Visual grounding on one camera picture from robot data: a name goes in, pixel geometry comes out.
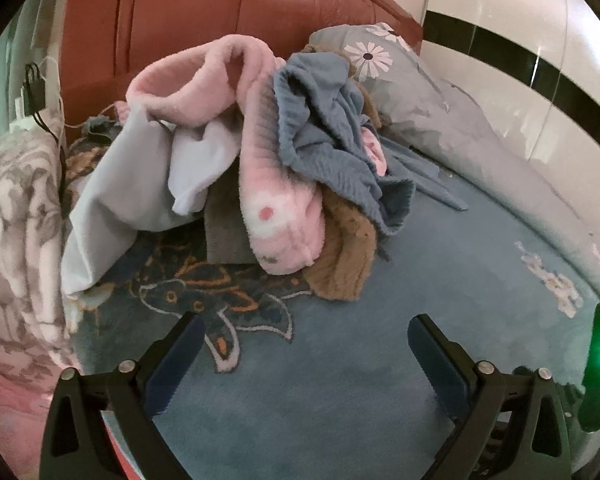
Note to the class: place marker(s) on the grey cloth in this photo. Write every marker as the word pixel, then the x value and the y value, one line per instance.
pixel 225 235

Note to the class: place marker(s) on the daisy print pillow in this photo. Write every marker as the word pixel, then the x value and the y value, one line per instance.
pixel 395 80

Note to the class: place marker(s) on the pink fluffy garment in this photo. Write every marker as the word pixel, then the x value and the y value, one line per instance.
pixel 275 160

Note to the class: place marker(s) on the black charger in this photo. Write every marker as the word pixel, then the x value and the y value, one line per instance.
pixel 34 92

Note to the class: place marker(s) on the blue knit sweater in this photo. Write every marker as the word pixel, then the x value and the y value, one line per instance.
pixel 320 125

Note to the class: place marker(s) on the brown fuzzy garment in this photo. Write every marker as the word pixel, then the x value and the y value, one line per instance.
pixel 345 250

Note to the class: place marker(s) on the grey floral pillow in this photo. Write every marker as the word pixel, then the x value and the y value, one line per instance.
pixel 505 160

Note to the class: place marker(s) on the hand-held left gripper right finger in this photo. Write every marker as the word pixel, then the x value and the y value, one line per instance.
pixel 437 360

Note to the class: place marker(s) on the red-brown bed headboard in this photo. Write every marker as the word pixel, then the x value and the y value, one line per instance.
pixel 180 10

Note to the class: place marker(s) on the pink cloth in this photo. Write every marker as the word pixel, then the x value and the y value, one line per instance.
pixel 15 420

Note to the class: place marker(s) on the grey floral blanket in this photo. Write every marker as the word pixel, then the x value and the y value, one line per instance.
pixel 15 240

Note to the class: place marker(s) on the white power strip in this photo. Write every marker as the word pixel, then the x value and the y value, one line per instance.
pixel 20 122

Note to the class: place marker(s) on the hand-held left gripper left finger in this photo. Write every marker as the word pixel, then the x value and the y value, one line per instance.
pixel 175 360

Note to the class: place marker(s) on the pale lavender garment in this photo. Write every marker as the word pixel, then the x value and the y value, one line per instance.
pixel 120 185

